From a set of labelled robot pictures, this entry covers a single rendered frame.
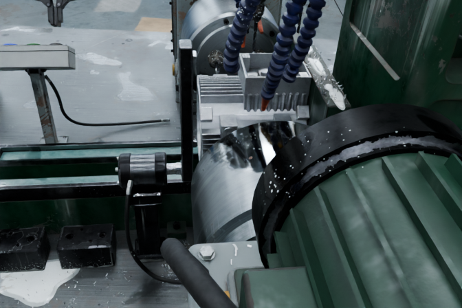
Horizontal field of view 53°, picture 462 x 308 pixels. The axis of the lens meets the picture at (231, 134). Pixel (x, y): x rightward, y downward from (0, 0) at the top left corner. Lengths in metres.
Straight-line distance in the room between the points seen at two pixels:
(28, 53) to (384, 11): 0.75
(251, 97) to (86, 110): 0.67
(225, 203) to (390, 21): 0.46
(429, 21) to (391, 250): 0.52
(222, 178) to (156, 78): 0.95
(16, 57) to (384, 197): 0.96
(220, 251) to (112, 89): 1.06
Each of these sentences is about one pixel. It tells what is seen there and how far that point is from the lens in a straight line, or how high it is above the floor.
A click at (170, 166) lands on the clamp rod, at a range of 0.80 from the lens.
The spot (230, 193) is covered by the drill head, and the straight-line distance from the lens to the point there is 0.59.
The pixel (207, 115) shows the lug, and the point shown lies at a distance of 0.83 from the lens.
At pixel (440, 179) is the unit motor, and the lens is 0.29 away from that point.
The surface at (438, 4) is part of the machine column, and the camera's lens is 0.73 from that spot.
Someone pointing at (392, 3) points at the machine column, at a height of 1.27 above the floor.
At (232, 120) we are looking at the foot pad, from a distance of 0.83.
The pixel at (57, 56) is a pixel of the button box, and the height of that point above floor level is 1.06.
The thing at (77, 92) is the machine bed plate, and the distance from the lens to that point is 1.50.
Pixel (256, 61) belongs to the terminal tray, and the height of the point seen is 1.13.
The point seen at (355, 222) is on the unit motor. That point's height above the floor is 1.34.
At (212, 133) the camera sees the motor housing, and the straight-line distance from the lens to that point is 0.83.
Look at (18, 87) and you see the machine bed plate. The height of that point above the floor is 0.80.
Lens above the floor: 1.53
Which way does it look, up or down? 35 degrees down
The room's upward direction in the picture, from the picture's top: 3 degrees clockwise
